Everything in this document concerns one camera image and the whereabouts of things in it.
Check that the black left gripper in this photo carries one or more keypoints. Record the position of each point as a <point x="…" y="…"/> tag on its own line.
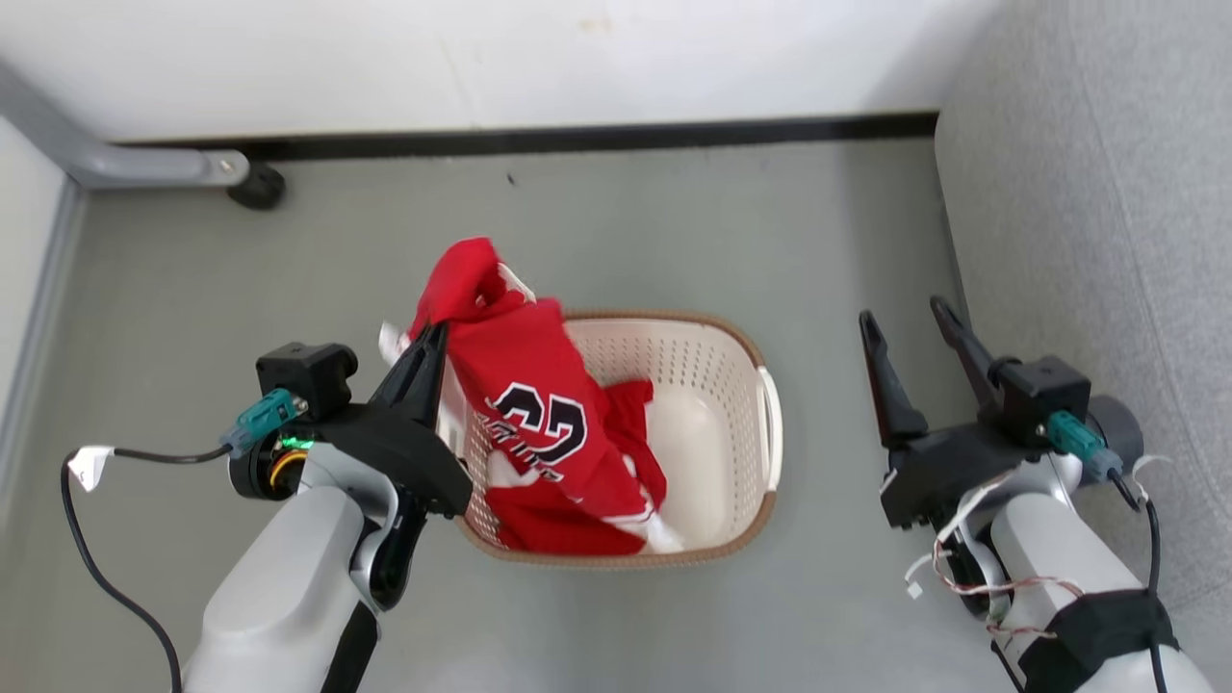
<point x="414" y="452"/>

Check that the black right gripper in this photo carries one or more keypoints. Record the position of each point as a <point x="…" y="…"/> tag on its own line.
<point x="943" y="467"/>

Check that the red basketball jersey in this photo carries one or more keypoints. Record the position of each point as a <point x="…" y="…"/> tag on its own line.
<point x="520" y="356"/>

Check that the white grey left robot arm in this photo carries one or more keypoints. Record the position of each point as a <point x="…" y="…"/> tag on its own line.
<point x="279" y="597"/>

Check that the cream plastic laundry basket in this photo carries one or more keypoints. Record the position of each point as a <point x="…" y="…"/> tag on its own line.
<point x="712" y="433"/>

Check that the black caster wheel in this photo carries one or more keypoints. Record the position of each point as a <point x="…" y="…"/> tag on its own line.
<point x="257" y="186"/>

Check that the grey fabric sofa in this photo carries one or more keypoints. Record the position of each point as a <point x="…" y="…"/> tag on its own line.
<point x="1107" y="192"/>

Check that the grey metal furniture leg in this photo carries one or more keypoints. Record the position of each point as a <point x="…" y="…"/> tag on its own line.
<point x="115" y="164"/>

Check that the white partition panel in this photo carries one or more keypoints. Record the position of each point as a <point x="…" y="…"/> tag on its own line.
<point x="24" y="250"/>

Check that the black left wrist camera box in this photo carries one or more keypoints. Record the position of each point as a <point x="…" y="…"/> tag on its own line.
<point x="308" y="377"/>

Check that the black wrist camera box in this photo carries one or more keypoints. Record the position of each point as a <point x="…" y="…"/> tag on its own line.
<point x="308" y="377"/>
<point x="1044" y="395"/>

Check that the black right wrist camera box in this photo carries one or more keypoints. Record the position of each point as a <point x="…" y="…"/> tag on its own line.
<point x="1044" y="395"/>

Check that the black wall baseboard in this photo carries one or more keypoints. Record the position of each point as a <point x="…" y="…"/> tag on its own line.
<point x="577" y="140"/>

